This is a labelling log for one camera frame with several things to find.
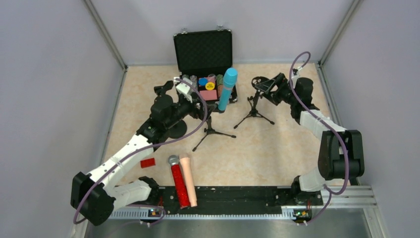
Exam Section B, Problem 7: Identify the black tripod clip mic stand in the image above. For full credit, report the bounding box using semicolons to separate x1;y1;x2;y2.
192;104;237;152

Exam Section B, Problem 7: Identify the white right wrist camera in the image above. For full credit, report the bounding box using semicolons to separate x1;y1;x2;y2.
289;66;303;88

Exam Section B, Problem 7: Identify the peach pink microphone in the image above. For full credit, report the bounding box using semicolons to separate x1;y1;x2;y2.
180;157;198;207

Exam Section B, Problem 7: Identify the black tripod shock-mount stand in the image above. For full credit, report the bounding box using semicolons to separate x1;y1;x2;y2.
233;76;275;129

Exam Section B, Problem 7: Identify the small red block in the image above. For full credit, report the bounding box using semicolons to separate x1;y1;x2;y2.
140;158;156;169

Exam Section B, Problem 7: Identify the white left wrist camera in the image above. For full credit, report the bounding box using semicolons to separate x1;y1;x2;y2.
173;77;193;103

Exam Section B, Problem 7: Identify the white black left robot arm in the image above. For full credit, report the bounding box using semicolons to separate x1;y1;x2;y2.
70;93;210;226

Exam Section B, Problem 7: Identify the blue toy microphone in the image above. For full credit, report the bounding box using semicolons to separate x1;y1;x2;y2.
217;67;238;113

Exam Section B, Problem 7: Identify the pink card deck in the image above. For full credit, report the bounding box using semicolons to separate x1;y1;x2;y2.
199;90;218;101

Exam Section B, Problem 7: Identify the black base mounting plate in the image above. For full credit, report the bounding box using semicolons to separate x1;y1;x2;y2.
154;185;296;216

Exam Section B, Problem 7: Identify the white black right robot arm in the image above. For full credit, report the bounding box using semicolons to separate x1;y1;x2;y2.
252;73;365;204

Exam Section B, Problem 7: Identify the black round-base mic stand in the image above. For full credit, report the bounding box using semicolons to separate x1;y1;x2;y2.
153;80;188;139

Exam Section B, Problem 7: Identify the green red chip stack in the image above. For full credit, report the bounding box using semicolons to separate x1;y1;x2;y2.
216;74;223;98

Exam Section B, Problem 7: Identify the red glitter microphone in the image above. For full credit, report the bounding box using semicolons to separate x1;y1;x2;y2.
168;155;190;209

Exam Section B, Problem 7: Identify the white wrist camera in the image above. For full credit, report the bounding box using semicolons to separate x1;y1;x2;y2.
173;77;193;103
289;66;303;88

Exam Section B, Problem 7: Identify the blue dealer button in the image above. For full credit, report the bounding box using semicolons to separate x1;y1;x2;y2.
198;77;208;87

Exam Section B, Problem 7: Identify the black poker chip case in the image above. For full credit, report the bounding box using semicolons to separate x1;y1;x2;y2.
173;25;238;113

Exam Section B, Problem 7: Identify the yellow big blind button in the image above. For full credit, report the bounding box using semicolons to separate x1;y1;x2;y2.
205;82;215;91

